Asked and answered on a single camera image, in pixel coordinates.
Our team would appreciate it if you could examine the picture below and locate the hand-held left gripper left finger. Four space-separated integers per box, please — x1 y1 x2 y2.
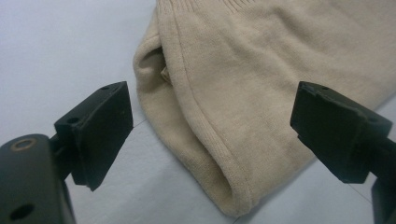
49 80 134 192

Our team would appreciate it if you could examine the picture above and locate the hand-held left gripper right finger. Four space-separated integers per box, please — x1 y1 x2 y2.
290 80 396 185

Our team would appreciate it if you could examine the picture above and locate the beige knit sweater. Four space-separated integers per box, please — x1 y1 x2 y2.
133 0 396 217

